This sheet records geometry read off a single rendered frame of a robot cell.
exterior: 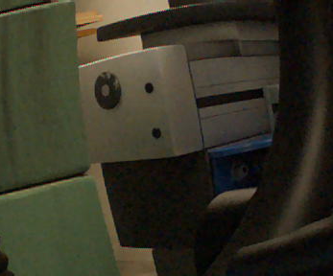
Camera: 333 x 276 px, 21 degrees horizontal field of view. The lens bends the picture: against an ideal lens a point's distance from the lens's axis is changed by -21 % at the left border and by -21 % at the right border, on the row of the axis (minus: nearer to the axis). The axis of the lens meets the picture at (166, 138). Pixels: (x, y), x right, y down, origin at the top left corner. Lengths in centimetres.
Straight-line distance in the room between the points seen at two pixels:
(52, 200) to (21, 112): 4
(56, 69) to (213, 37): 52
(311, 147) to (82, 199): 22
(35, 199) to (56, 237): 2
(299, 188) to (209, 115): 65
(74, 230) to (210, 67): 47
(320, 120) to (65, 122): 22
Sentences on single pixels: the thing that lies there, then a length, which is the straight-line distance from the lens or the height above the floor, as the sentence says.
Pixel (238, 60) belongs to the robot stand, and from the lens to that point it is 93.
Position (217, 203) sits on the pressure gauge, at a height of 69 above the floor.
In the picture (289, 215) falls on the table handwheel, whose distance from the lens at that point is 24.
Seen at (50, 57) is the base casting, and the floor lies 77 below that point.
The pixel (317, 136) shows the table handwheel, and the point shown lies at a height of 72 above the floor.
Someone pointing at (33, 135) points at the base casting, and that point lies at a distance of 43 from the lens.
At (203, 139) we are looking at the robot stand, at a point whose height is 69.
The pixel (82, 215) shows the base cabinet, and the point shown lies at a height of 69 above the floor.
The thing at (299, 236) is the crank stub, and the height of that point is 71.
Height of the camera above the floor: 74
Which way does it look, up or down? 3 degrees down
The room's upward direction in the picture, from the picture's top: 10 degrees counter-clockwise
